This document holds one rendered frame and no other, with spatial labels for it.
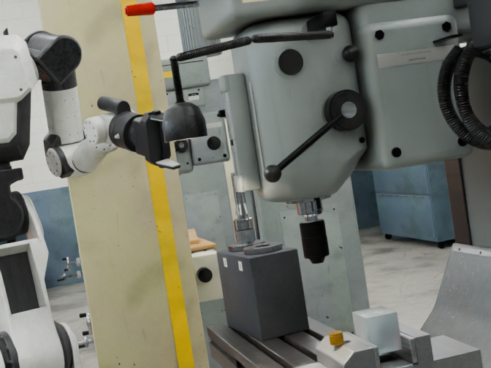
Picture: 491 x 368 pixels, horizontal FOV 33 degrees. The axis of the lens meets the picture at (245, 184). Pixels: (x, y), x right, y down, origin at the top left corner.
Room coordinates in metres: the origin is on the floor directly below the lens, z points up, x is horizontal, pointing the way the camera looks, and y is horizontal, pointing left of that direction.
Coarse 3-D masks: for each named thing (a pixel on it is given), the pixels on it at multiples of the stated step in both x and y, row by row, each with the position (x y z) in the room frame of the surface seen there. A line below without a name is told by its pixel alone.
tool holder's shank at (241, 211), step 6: (234, 174) 1.97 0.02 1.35; (234, 186) 1.97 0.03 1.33; (234, 192) 1.97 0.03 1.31; (240, 192) 1.97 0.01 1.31; (240, 198) 1.97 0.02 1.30; (240, 204) 1.97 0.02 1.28; (240, 210) 1.96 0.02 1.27; (246, 210) 1.97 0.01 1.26; (240, 216) 1.97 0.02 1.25; (246, 216) 1.97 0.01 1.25
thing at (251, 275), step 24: (264, 240) 1.98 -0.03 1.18; (240, 264) 1.86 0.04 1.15; (264, 264) 1.82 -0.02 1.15; (288, 264) 1.84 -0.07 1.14; (240, 288) 1.89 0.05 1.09; (264, 288) 1.82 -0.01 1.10; (288, 288) 1.84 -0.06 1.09; (240, 312) 1.91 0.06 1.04; (264, 312) 1.81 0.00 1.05; (288, 312) 1.83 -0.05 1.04; (264, 336) 1.81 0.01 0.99
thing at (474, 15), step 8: (472, 0) 1.27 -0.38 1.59; (480, 0) 1.25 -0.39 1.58; (488, 0) 1.23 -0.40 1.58; (472, 8) 1.27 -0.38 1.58; (480, 8) 1.25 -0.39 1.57; (488, 8) 1.23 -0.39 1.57; (472, 16) 1.27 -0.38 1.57; (480, 16) 1.25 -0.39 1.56; (488, 16) 1.23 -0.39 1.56; (472, 24) 1.28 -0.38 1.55; (480, 24) 1.26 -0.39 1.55; (488, 24) 1.24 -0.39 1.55; (472, 32) 1.28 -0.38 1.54; (480, 32) 1.26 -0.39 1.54; (488, 32) 1.24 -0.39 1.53; (480, 40) 1.26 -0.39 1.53; (488, 40) 1.24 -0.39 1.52; (480, 48) 1.28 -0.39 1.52
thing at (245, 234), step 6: (252, 222) 1.97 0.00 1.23; (240, 228) 1.96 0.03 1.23; (246, 228) 1.96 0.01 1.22; (252, 228) 1.97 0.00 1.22; (240, 234) 1.96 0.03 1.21; (246, 234) 1.96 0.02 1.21; (252, 234) 1.96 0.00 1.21; (240, 240) 1.96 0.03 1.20; (246, 240) 1.95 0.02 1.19; (252, 240) 1.96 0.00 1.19
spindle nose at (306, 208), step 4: (320, 200) 1.51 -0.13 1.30; (296, 204) 1.52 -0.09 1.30; (300, 204) 1.50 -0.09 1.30; (304, 204) 1.50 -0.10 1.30; (308, 204) 1.49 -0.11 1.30; (312, 204) 1.49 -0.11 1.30; (300, 208) 1.50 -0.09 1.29; (304, 208) 1.50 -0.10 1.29; (308, 208) 1.49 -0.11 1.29; (312, 208) 1.49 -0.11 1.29; (316, 208) 1.50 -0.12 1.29; (300, 212) 1.50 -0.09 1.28; (304, 212) 1.50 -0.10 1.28; (308, 212) 1.49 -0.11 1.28; (312, 212) 1.49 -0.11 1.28; (316, 212) 1.50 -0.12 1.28
